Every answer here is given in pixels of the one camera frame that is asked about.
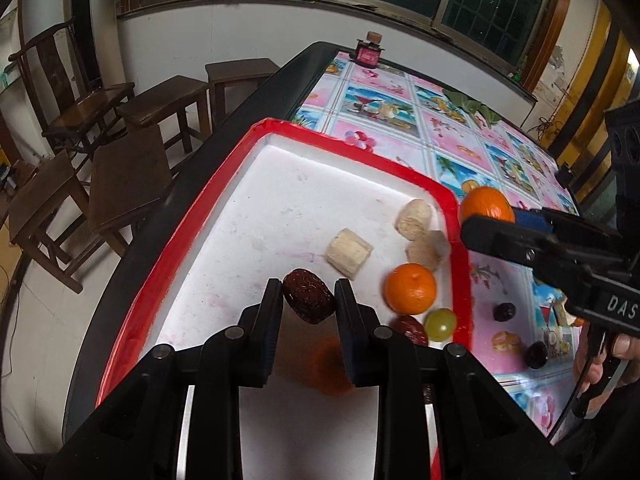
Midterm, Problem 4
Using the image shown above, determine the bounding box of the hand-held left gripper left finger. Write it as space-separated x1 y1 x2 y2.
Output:
45 277 285 480

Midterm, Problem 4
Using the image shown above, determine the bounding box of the black cable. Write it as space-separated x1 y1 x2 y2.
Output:
547 375 583 443

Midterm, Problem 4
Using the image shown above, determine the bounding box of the red date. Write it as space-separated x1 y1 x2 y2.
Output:
390 315 430 346
282 268 337 325

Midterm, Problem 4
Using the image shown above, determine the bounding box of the small red bottle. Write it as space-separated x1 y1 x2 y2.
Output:
354 31 387 68

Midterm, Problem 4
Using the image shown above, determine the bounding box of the wooden stool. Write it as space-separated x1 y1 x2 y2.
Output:
89 125 173 256
205 58 281 131
7 150 93 293
117 76 210 156

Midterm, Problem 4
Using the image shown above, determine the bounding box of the red-rimmed white tray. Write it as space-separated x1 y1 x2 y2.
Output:
95 117 473 480

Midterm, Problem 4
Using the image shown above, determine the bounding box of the person's right hand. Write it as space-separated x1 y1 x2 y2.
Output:
572 332 640 401

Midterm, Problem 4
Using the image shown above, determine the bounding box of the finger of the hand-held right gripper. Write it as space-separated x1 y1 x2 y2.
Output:
511 207 621 251
459 214 556 273

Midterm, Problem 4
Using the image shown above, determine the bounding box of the green grape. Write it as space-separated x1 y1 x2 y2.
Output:
424 308 457 342

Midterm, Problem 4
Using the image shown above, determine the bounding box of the orange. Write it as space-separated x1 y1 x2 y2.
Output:
384 262 437 313
458 186 516 226

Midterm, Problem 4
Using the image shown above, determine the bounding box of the pink printed tablecloth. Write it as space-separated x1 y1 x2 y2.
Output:
295 50 583 441

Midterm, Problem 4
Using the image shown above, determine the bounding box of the black-framed table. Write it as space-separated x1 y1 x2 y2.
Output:
65 41 591 441

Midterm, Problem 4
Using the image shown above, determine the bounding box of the dark wooden armchair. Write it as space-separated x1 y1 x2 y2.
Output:
7 17 137 153

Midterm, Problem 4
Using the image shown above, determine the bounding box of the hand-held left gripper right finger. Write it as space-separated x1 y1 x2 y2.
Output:
334 278 571 480

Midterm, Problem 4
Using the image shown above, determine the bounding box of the yellow door frame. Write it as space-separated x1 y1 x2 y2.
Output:
542 5 636 181

